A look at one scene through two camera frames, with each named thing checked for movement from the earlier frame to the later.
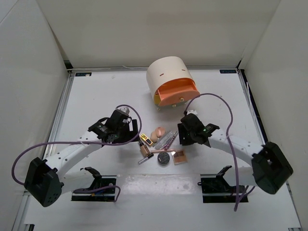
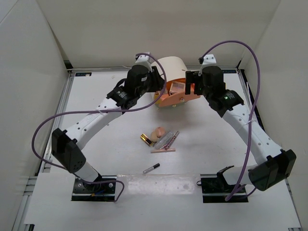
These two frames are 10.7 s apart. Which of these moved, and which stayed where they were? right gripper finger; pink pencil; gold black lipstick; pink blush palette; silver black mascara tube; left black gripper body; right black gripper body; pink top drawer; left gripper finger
Moved: pink blush palette; left gripper finger; left black gripper body; right gripper finger; silver black mascara tube; right black gripper body
Stayed: gold black lipstick; pink top drawer; pink pencil
